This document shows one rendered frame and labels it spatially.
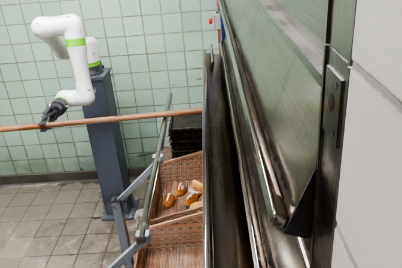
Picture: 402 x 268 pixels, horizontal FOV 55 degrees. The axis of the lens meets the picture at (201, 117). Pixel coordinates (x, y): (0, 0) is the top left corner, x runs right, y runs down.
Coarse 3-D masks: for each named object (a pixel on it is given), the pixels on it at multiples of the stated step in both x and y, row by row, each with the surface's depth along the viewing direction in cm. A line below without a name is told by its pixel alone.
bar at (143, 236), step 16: (160, 128) 193; (160, 144) 177; (160, 160) 167; (144, 176) 173; (128, 192) 176; (112, 208) 179; (144, 208) 137; (144, 224) 129; (128, 240) 189; (144, 240) 125; (128, 256) 129
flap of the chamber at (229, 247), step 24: (216, 72) 191; (216, 96) 163; (216, 120) 142; (216, 144) 126; (216, 168) 114; (216, 192) 103; (240, 192) 104; (216, 216) 94; (240, 216) 95; (216, 240) 87; (240, 240) 88; (216, 264) 81; (240, 264) 81
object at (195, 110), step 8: (152, 112) 202; (160, 112) 201; (168, 112) 201; (176, 112) 201; (184, 112) 201; (192, 112) 201; (200, 112) 201; (72, 120) 203; (80, 120) 202; (88, 120) 202; (96, 120) 202; (104, 120) 202; (112, 120) 202; (120, 120) 202; (0, 128) 203; (8, 128) 203; (16, 128) 203; (24, 128) 203; (32, 128) 203; (40, 128) 204
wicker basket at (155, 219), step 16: (176, 160) 244; (192, 160) 244; (160, 176) 249; (176, 176) 249; (192, 176) 250; (160, 192) 242; (160, 208) 227; (176, 208) 227; (192, 208) 194; (176, 224) 198
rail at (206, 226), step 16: (208, 112) 144; (208, 128) 132; (208, 144) 122; (208, 160) 113; (208, 176) 106; (208, 192) 100; (208, 208) 94; (208, 224) 89; (208, 240) 84; (208, 256) 80
